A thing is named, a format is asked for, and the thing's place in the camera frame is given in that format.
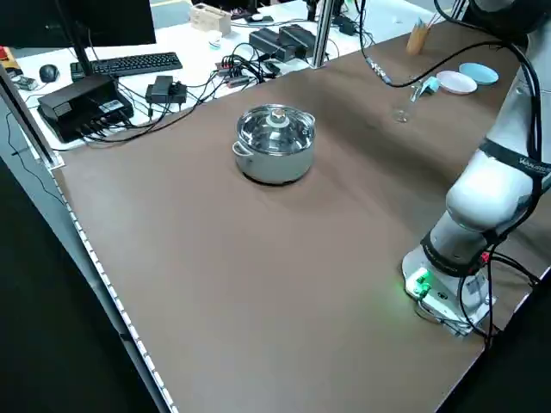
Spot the clear glass jar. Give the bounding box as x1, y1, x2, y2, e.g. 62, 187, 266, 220
390, 79, 425, 124

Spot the glass pot lid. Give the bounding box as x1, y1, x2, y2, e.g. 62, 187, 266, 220
236, 103, 314, 157

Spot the steel cooking pot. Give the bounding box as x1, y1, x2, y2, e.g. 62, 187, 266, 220
232, 102, 318, 186

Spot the usb hub with plugs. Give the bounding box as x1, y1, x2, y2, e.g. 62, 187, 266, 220
214, 58, 251, 89

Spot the black power adapter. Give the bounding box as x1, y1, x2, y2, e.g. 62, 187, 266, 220
145, 76, 189, 107

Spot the black power brick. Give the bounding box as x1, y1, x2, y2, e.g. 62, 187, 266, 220
278, 24, 318, 59
249, 28, 288, 62

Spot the wooden desk organiser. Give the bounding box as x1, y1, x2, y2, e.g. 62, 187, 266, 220
189, 3, 232, 35

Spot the black keyboard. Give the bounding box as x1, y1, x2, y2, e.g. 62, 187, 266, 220
70, 52, 183, 81

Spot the brown utensil cup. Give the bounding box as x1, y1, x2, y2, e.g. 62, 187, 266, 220
406, 21, 432, 56

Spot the pink plate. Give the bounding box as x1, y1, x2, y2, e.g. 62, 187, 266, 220
436, 70, 479, 96

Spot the light-blue plate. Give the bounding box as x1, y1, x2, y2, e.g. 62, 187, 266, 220
458, 61, 500, 86

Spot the black monitor stand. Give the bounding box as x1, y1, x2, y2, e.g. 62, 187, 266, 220
54, 0, 95, 79

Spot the black computer monitor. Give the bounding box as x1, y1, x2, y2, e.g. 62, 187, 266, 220
0, 0, 158, 49

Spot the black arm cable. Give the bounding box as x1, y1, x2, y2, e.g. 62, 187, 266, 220
359, 0, 524, 89

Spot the aluminium frame post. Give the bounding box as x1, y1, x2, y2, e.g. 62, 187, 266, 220
311, 0, 342, 70

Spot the black switch box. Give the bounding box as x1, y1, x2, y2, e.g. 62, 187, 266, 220
36, 73, 134, 145

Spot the aluminium frame rail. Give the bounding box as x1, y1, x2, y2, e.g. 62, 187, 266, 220
0, 64, 66, 170

